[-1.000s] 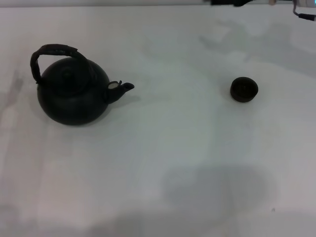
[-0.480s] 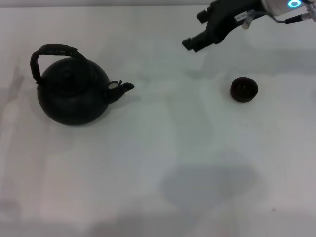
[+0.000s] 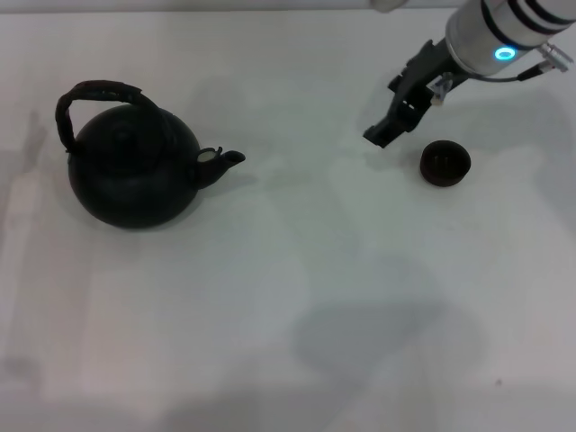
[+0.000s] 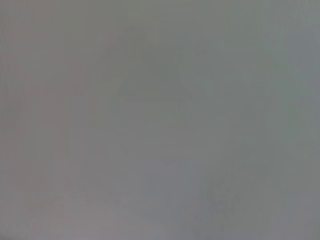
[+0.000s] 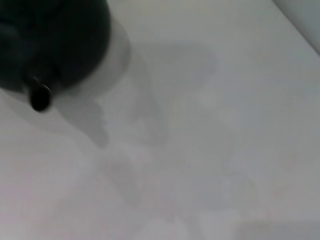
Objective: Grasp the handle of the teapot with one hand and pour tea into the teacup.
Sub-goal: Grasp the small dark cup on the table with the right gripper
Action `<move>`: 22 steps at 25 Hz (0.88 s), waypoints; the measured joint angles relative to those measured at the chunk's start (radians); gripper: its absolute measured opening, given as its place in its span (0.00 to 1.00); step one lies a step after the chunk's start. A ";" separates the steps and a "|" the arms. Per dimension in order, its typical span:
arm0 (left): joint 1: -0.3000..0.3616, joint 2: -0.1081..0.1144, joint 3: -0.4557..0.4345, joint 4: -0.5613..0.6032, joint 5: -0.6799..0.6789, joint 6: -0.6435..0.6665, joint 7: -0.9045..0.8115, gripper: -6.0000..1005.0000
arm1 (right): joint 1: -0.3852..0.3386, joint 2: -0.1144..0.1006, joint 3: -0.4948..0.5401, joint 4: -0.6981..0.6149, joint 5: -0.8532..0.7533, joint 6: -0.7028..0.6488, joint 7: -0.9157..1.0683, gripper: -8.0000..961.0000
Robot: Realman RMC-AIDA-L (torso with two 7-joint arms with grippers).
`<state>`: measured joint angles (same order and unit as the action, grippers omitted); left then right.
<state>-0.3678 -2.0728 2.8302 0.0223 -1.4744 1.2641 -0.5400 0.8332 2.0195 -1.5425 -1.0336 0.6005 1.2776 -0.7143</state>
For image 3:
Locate small dark teacup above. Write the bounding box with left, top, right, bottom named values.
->
left=419, top=139, right=473, bottom=188

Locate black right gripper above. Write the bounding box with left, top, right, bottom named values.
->
left=363, top=38, right=470, bottom=150

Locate small silver gripper connector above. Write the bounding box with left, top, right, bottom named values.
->
left=429, top=73, right=453, bottom=108

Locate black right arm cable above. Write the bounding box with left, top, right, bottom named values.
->
left=467, top=62, right=548, bottom=84

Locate black round teapot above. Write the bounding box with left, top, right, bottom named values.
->
left=54, top=79, right=248, bottom=230

